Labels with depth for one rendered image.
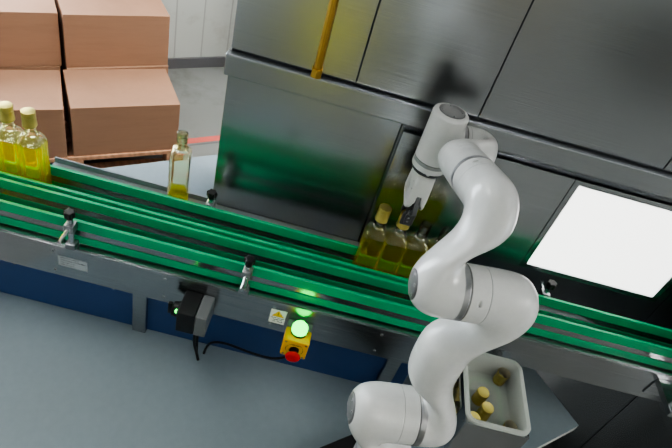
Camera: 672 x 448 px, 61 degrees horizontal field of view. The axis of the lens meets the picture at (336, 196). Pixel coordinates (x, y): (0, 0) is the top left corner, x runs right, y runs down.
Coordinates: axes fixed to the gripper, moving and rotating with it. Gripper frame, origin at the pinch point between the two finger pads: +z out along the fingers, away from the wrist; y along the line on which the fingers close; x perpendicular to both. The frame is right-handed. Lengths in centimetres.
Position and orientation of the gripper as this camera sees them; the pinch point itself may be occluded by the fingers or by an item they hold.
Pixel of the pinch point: (407, 213)
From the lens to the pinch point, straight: 147.5
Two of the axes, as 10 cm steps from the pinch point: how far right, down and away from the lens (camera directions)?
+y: -1.2, 6.2, -7.7
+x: 9.6, 2.6, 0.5
